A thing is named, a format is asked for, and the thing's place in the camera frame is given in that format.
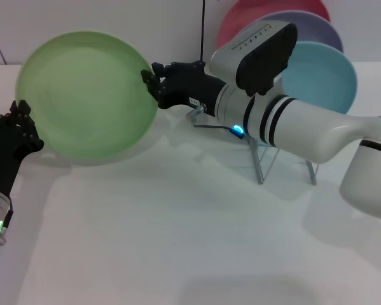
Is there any metal wire plate rack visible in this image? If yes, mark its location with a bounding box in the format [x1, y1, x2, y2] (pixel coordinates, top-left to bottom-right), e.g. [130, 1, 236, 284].
[247, 136, 319, 186]

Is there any purple round plate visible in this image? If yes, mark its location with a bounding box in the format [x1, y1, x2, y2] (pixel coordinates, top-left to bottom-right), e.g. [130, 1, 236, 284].
[260, 10, 344, 54]

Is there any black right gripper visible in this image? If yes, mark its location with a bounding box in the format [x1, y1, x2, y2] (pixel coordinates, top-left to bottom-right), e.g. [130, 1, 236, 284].
[141, 60, 226, 118]

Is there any light blue round plate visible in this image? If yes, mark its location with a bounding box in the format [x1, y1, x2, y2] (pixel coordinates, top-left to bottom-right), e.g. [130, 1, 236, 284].
[278, 40, 359, 116]

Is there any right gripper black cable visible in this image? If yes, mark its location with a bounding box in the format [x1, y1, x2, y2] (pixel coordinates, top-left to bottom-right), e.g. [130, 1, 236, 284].
[185, 104, 239, 132]

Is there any green round plate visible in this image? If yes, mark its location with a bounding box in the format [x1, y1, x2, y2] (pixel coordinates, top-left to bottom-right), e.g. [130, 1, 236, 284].
[15, 30, 161, 161]

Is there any red round plate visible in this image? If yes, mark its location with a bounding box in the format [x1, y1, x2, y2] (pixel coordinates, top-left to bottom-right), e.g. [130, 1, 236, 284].
[217, 0, 331, 51]

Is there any right wrist camera housing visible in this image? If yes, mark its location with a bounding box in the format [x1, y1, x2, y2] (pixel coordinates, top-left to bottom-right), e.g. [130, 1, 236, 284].
[210, 20, 298, 97]

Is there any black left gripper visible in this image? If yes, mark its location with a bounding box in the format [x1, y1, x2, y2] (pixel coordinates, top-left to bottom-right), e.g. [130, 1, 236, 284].
[0, 99, 45, 198]

